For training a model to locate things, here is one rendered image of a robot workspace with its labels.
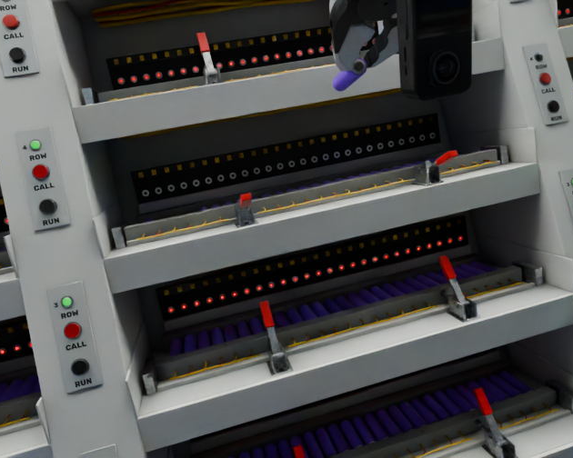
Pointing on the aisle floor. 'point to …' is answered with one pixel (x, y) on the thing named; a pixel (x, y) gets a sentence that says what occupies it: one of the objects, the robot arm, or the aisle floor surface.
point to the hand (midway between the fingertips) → (358, 66)
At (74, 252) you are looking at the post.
